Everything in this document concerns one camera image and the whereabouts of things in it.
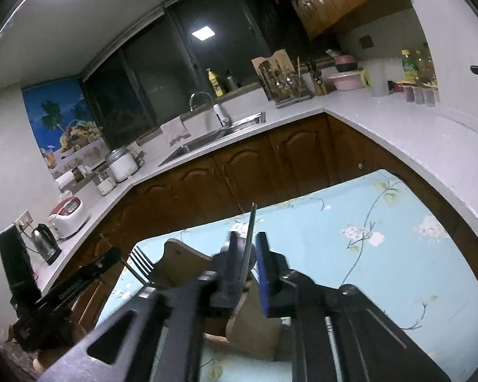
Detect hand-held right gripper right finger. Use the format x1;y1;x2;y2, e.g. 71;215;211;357
255;231;453;382

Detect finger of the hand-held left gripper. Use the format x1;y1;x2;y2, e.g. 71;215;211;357
36;246;123;319

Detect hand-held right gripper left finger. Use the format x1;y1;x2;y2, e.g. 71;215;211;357
38;231;256;382

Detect metal chopstick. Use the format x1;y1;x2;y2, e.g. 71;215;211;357
239;203;259;291

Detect wooden utensil holder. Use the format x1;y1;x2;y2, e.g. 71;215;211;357
151;239;287;363

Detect metal fork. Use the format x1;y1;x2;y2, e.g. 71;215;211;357
121;245;156;287

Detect steel electric kettle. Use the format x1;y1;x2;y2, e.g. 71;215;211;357
31;223;62;266

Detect red and white rice cooker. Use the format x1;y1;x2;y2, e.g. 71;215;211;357
48;196;90;239

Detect floral light blue tablecloth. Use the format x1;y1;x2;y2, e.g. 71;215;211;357
98;169;478;382

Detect paper towel roll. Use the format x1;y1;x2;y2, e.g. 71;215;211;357
56;170;78;192

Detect glass storage jar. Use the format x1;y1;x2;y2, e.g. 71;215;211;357
92;169;116;196

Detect wooden lower cabinets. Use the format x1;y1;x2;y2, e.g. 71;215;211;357
52;113;478;327

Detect white metal-lidded pot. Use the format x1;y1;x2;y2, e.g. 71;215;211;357
105;147;138;183

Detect stainless steel sink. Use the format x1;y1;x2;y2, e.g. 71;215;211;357
158;112;267;166

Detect grey dish cloth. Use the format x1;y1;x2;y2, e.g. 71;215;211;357
160;116;192;148

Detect curved kitchen faucet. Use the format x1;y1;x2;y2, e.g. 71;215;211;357
189;91;232;128

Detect yellow dish soap bottle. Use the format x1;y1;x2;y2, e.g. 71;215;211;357
206;68;225;97

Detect wooden knife block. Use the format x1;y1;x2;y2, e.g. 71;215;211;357
307;59;328;96

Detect pink plastic basin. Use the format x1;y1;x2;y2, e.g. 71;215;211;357
327;69;365;91

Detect dark kitchen window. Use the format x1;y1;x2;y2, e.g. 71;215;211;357
82;0;315;148

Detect white plastic pitcher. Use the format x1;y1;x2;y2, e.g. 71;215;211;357
360;61;391;97

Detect dark pink bowl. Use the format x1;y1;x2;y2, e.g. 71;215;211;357
335;55;359;73

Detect green drink bottle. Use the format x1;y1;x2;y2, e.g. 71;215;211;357
401;50;419;82

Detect amber cooking oil bottle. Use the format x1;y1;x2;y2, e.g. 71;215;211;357
418;44;438;84

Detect fruit and palm wall poster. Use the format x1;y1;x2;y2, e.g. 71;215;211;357
22;77;106;180

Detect wire dish rack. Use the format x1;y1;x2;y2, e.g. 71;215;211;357
269;74;313;106

